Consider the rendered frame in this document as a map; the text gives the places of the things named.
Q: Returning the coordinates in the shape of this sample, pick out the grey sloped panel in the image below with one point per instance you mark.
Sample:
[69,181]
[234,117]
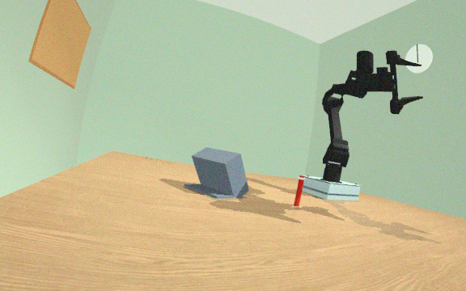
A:
[221,174]

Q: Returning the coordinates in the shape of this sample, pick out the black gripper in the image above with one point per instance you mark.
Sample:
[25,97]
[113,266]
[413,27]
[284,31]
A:
[395,104]

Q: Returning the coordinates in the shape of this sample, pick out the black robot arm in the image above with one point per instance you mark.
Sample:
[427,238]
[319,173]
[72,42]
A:
[338,150]

